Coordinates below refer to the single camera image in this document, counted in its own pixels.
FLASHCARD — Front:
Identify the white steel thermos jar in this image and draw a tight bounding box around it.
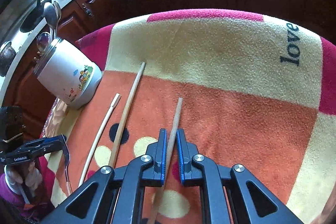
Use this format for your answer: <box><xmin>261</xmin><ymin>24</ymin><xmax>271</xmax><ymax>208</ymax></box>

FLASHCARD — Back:
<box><xmin>34</xmin><ymin>38</ymin><xmax>102</xmax><ymax>109</ymax></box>

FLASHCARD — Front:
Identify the silver spoon long handle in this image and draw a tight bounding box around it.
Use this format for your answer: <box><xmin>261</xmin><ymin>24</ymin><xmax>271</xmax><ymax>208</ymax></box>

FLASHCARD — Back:
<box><xmin>53</xmin><ymin>1</ymin><xmax>62</xmax><ymax>36</ymax></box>

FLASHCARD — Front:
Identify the steel range hood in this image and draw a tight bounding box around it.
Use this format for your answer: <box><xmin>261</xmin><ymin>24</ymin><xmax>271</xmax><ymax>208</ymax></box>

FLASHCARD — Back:
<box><xmin>1</xmin><ymin>0</ymin><xmax>37</xmax><ymax>41</ymax></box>

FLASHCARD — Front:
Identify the black wok on stove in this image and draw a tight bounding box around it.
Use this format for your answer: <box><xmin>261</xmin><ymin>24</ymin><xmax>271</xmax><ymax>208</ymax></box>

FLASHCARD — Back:
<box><xmin>20</xmin><ymin>0</ymin><xmax>52</xmax><ymax>33</ymax></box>

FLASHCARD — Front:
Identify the glass pot on stove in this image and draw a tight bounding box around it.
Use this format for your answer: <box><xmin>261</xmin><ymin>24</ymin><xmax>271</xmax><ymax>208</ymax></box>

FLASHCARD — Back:
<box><xmin>0</xmin><ymin>41</ymin><xmax>17</xmax><ymax>77</ymax></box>

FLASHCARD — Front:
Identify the silver spoon round bowl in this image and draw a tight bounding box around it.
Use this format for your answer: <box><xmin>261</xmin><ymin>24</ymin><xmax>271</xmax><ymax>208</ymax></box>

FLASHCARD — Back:
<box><xmin>43</xmin><ymin>2</ymin><xmax>58</xmax><ymax>40</ymax></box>

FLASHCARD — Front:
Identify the purple sleeve forearm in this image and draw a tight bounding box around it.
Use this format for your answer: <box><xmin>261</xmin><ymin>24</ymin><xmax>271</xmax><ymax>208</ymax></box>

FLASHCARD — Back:
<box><xmin>0</xmin><ymin>155</ymin><xmax>57</xmax><ymax>222</ymax></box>

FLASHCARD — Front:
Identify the colourful fleece blanket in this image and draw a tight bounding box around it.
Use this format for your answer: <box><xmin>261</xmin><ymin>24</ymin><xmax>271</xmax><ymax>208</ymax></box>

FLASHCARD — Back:
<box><xmin>45</xmin><ymin>9</ymin><xmax>335</xmax><ymax>223</ymax></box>

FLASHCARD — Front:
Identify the left hand white glove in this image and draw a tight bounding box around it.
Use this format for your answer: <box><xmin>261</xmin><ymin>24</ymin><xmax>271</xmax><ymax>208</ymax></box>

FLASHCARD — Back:
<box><xmin>4</xmin><ymin>161</ymin><xmax>43</xmax><ymax>194</ymax></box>

